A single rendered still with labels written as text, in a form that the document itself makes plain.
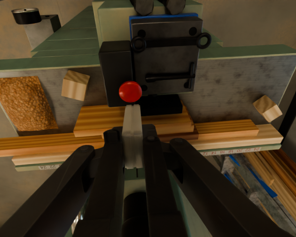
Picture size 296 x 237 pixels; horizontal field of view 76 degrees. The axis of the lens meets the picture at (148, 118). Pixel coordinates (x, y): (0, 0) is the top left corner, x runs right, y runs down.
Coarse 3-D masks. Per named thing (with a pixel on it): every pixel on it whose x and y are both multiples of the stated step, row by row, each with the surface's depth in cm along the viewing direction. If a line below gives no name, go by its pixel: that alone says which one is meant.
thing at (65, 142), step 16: (208, 128) 43; (224, 128) 43; (240, 128) 43; (256, 128) 43; (0, 144) 41; (16, 144) 41; (32, 144) 40; (48, 144) 40; (64, 144) 40; (80, 144) 40; (96, 144) 41
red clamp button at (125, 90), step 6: (126, 84) 24; (132, 84) 24; (138, 84) 24; (120, 90) 24; (126, 90) 24; (132, 90) 24; (138, 90) 24; (120, 96) 25; (126, 96) 25; (132, 96) 25; (138, 96) 25
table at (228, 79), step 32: (96, 0) 31; (0, 64) 36; (32, 64) 35; (64, 64) 35; (96, 64) 35; (224, 64) 37; (256, 64) 37; (288, 64) 38; (64, 96) 38; (96, 96) 38; (192, 96) 40; (224, 96) 41; (256, 96) 42; (64, 128) 42
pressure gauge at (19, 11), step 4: (20, 8) 50; (24, 8) 51; (32, 8) 51; (36, 8) 50; (12, 12) 47; (16, 12) 46; (20, 12) 46; (24, 12) 46; (28, 12) 47; (32, 12) 48; (36, 12) 48; (16, 16) 47; (20, 16) 47; (24, 16) 47; (28, 16) 47; (32, 16) 48; (36, 16) 49; (40, 16) 51; (16, 20) 48; (20, 20) 47; (24, 20) 47; (28, 20) 48; (32, 20) 48; (36, 20) 49; (40, 20) 50
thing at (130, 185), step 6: (138, 168) 30; (126, 174) 29; (132, 174) 29; (138, 174) 29; (144, 174) 29; (126, 180) 28; (132, 180) 28; (138, 180) 28; (144, 180) 28; (126, 186) 29; (132, 186) 29; (138, 186) 29; (144, 186) 29; (126, 192) 30; (132, 192) 30
